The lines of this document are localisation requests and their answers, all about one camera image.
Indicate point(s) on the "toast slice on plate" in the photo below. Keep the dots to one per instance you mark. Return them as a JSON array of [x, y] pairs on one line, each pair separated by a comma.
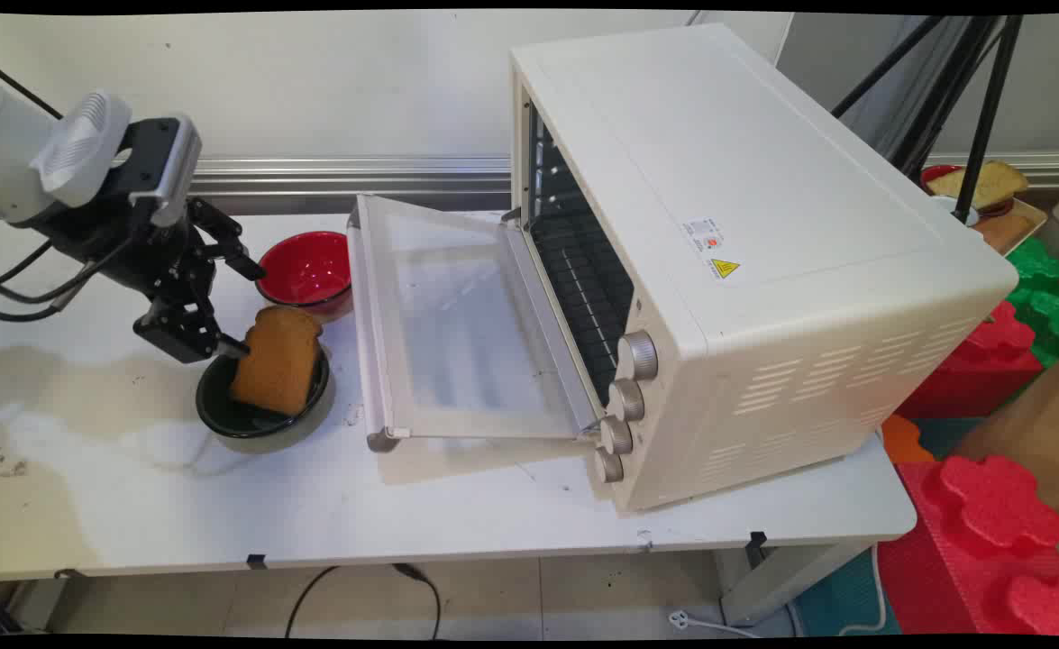
[[989, 185]]

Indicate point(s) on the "wooden tray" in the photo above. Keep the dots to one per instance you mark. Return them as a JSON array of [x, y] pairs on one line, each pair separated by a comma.
[[1011, 230]]

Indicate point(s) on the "brown toast slice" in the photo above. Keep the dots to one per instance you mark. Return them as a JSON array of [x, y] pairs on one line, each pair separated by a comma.
[[277, 359]]

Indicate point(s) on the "cream toaster oven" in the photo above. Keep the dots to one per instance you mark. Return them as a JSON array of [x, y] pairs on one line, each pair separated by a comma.
[[745, 270]]

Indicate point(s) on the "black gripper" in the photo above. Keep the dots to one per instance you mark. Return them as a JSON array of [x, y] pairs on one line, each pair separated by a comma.
[[123, 248]]

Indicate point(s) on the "red bowl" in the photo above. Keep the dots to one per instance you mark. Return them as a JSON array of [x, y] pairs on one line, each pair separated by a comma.
[[305, 270]]

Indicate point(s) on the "dark green bowl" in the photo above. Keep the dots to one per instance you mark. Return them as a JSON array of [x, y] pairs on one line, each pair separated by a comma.
[[250, 422]]

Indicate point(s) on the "large red foam block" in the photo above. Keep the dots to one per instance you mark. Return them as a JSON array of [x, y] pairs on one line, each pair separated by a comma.
[[989, 550]]

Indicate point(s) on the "silver oven knob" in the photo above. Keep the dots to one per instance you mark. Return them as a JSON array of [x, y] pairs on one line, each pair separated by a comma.
[[608, 465], [616, 435], [639, 355], [626, 400]]

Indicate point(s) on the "glass oven door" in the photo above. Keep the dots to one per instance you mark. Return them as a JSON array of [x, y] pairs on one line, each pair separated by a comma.
[[457, 324]]

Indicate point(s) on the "orange foam piece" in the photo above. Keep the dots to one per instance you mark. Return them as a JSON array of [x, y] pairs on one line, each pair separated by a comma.
[[906, 438]]

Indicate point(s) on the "green foam block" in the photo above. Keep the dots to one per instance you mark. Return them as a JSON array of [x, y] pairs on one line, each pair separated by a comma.
[[1047, 297]]

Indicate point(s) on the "black tripod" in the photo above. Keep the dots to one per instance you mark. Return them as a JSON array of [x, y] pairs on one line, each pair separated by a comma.
[[962, 90]]

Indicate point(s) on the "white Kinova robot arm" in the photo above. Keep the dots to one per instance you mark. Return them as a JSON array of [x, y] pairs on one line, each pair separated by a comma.
[[15, 144]]

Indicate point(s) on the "aluminium rail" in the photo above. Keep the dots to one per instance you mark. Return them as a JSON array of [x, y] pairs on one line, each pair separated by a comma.
[[349, 176]]

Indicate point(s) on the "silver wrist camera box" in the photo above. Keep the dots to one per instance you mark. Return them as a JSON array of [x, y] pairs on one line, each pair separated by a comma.
[[171, 171]]

